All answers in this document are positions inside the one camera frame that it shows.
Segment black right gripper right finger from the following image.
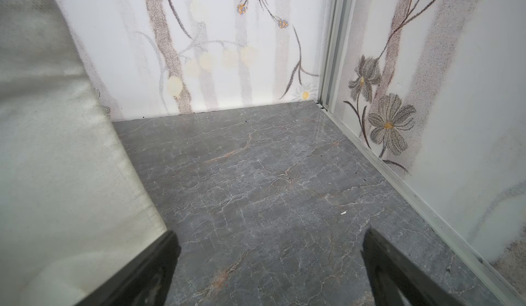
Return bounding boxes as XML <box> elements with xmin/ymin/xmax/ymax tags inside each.
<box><xmin>361</xmin><ymin>227</ymin><xmax>461</xmax><ymax>305</ymax></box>

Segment white tote pouch blue handles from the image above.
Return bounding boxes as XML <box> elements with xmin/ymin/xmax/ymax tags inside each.
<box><xmin>1</xmin><ymin>0</ymin><xmax>167</xmax><ymax>305</ymax></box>

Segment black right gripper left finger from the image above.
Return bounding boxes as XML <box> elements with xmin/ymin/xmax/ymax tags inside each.
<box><xmin>78</xmin><ymin>230</ymin><xmax>182</xmax><ymax>305</ymax></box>

